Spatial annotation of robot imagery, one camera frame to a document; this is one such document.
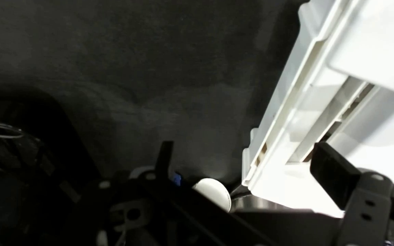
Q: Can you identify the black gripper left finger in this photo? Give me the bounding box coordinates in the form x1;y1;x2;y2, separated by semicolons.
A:
151;139;271;246

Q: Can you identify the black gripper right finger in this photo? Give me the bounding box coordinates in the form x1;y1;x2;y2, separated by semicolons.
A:
310;141;394;246

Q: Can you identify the white plastic box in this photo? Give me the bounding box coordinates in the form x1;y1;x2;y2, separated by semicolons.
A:
251;0;394;218
241;0;359;188

